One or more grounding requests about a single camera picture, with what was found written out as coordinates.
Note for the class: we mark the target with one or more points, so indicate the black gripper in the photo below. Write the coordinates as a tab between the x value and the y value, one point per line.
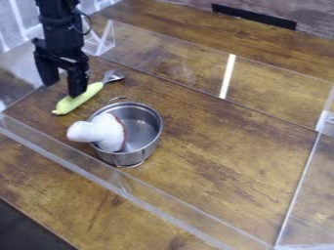
55	55

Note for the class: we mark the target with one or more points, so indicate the green handled metal spoon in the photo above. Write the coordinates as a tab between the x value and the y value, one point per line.
69	103

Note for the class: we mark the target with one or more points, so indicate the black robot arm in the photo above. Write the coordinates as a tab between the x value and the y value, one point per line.
62	22

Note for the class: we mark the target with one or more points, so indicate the white toy mushroom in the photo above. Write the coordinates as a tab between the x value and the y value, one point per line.
104	130

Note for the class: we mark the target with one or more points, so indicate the small stainless steel pot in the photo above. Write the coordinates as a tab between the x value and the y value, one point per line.
144	130

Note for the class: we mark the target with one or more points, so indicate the black strip on table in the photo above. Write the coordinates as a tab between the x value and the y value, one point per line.
252	16

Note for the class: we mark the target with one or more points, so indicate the clear acrylic enclosure wall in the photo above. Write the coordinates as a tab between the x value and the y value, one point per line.
241	177

